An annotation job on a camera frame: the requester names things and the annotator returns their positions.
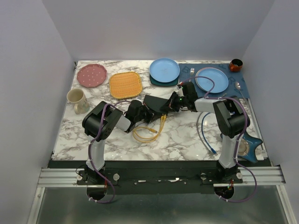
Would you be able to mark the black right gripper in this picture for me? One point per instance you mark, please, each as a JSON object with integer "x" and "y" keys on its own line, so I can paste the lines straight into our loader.
{"x": 171, "y": 104}

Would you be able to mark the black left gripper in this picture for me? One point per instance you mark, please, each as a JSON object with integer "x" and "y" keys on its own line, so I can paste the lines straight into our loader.
{"x": 151, "y": 115}

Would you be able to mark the black network switch box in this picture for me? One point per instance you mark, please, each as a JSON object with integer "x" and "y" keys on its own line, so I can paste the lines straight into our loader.
{"x": 155, "y": 104}

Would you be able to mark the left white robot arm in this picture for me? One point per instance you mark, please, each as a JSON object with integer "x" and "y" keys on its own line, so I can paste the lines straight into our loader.
{"x": 103, "y": 118}

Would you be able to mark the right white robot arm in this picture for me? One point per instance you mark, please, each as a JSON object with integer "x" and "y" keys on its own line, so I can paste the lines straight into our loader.
{"x": 231, "y": 118}

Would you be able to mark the dark teal square plate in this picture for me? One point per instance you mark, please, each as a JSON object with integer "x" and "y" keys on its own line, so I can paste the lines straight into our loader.
{"x": 160, "y": 84}

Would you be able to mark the blue cloth placemat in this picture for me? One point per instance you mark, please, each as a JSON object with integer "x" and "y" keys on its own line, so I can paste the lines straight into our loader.
{"x": 232, "y": 78}

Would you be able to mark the light blue plate on stack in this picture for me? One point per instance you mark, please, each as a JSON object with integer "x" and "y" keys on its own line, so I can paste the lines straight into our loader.
{"x": 164, "y": 70}

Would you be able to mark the silver fork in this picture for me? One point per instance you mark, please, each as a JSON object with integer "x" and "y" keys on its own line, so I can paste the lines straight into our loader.
{"x": 192, "y": 70}

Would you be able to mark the orange woven square mat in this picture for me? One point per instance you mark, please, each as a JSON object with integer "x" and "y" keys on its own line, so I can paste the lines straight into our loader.
{"x": 125, "y": 85}

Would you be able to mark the light blue plate on placemat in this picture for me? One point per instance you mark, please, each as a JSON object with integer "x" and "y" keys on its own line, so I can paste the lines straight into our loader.
{"x": 203, "y": 81}

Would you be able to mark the silver spoon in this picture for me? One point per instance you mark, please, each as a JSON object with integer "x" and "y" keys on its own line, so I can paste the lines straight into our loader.
{"x": 238, "y": 87}

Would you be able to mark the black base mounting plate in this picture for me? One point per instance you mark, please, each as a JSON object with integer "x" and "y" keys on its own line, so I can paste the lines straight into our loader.
{"x": 118, "y": 176}

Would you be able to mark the pink dotted plate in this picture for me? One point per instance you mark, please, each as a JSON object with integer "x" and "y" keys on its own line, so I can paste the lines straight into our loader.
{"x": 92, "y": 75}

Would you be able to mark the brown lacquer cup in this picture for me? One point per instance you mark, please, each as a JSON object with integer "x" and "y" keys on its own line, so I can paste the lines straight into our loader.
{"x": 235, "y": 65}

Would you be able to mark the cream ceramic mug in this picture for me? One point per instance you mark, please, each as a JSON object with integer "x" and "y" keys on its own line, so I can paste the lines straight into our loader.
{"x": 79, "y": 101}

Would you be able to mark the blue star shaped dish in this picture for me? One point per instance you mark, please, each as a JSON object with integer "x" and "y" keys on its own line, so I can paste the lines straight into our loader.
{"x": 248, "y": 146}

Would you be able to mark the aluminium frame rail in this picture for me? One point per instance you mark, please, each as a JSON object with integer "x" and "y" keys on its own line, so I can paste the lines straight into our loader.
{"x": 52, "y": 177}

